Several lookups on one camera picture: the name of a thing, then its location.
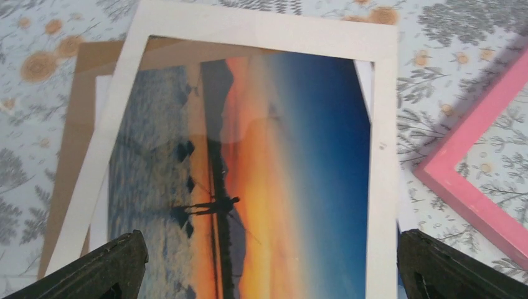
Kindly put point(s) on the floral patterned table cloth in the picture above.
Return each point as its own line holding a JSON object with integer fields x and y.
{"x": 450, "y": 52}

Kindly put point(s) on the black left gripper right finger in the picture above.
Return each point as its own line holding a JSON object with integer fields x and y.
{"x": 428, "y": 268}

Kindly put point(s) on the white mat board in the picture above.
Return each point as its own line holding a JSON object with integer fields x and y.
{"x": 268, "y": 30}

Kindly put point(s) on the pink wooden picture frame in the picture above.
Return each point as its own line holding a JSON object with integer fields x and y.
{"x": 443, "y": 170}

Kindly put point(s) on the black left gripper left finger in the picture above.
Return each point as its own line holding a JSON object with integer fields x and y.
{"x": 114, "y": 270}

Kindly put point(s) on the sunset landscape photo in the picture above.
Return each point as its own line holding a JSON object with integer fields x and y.
{"x": 316, "y": 250}

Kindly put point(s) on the brown cardboard backing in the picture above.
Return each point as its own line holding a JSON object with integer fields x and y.
{"x": 100, "y": 58}

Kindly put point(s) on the clear acrylic sheet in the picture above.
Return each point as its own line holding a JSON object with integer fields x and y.
{"x": 205, "y": 132}

